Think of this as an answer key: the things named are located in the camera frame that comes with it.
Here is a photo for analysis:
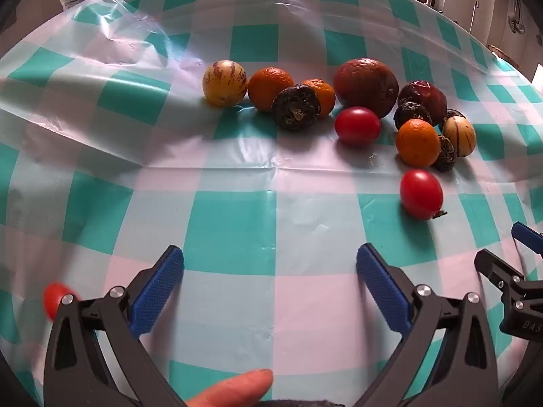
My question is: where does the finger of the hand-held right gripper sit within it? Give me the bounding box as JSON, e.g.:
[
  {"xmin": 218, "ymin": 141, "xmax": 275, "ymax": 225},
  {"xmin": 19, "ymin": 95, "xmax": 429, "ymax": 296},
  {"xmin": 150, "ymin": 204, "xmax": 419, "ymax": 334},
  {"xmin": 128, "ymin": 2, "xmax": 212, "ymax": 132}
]
[
  {"xmin": 474, "ymin": 249, "xmax": 543, "ymax": 344},
  {"xmin": 511, "ymin": 221, "xmax": 543, "ymax": 259}
]

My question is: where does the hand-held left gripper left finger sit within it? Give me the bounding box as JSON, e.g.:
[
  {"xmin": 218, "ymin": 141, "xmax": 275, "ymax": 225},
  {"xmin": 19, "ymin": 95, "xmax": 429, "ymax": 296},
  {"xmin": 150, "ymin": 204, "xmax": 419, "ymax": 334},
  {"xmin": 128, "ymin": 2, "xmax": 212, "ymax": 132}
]
[{"xmin": 43, "ymin": 245, "xmax": 187, "ymax": 407}]

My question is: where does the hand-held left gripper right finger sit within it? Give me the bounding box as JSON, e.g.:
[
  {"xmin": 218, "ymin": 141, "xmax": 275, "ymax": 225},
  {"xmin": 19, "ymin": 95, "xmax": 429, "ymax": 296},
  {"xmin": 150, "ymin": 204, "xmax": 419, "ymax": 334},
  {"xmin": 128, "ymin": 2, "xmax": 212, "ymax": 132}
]
[{"xmin": 355, "ymin": 243, "xmax": 501, "ymax": 407}]

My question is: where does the red cherry tomato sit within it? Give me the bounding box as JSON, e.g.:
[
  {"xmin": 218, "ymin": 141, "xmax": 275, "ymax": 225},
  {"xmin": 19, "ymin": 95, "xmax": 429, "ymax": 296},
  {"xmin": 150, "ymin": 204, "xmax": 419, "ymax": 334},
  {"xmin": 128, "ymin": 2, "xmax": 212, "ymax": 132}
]
[
  {"xmin": 400, "ymin": 169, "xmax": 448, "ymax": 221},
  {"xmin": 334, "ymin": 106, "xmax": 381, "ymax": 148},
  {"xmin": 43, "ymin": 282, "xmax": 83, "ymax": 322}
]

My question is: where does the small striped yellow pepino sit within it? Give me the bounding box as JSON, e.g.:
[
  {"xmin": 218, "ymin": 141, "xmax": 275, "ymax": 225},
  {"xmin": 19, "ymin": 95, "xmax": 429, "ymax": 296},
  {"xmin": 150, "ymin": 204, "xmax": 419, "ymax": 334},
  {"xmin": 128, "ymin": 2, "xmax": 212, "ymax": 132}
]
[{"xmin": 441, "ymin": 116, "xmax": 476, "ymax": 157}]

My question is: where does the orange mandarin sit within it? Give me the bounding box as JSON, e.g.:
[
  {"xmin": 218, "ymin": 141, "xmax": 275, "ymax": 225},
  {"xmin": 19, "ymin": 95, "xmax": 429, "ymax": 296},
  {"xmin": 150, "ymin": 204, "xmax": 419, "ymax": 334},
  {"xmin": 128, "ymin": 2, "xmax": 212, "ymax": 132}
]
[
  {"xmin": 247, "ymin": 67, "xmax": 295, "ymax": 113},
  {"xmin": 396, "ymin": 119, "xmax": 441, "ymax": 168},
  {"xmin": 302, "ymin": 79, "xmax": 337, "ymax": 118}
]

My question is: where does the large red-brown round fruit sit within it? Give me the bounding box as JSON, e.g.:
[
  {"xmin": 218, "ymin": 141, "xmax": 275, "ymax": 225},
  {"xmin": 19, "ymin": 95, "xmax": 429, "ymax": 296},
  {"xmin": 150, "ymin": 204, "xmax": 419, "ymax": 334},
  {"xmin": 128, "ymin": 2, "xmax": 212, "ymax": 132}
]
[{"xmin": 333, "ymin": 58, "xmax": 400, "ymax": 120}]

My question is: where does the person's left hand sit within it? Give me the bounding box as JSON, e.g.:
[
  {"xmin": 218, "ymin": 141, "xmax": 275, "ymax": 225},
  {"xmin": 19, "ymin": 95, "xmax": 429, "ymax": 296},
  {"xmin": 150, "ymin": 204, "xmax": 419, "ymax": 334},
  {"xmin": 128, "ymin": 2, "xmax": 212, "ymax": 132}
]
[{"xmin": 185, "ymin": 369, "xmax": 273, "ymax": 407}]

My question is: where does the teal checkered plastic tablecloth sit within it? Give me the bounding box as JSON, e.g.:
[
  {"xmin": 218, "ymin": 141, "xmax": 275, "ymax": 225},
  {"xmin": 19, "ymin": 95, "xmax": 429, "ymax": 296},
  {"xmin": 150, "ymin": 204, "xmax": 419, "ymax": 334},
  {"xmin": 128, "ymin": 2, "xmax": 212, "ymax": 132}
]
[{"xmin": 0, "ymin": 0, "xmax": 543, "ymax": 407}]

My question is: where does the dark red round fruit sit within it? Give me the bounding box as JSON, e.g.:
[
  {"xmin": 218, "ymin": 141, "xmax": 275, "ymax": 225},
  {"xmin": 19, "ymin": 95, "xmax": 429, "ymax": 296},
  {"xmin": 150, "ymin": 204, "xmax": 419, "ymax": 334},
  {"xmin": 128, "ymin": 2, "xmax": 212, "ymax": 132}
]
[{"xmin": 398, "ymin": 80, "xmax": 448, "ymax": 125}]

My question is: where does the wooden board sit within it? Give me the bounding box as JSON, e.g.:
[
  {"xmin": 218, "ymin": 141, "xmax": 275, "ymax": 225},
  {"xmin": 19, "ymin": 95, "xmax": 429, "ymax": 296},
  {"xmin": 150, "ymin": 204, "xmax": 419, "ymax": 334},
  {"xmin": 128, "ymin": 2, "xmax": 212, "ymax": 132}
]
[{"xmin": 488, "ymin": 44, "xmax": 521, "ymax": 69}]

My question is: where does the large striped yellow pepino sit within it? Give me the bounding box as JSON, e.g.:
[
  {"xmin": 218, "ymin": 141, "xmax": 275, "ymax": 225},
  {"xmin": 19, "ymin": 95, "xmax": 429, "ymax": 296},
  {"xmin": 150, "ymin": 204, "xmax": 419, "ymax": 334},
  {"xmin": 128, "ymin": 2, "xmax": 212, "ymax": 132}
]
[{"xmin": 202, "ymin": 60, "xmax": 248, "ymax": 108}]

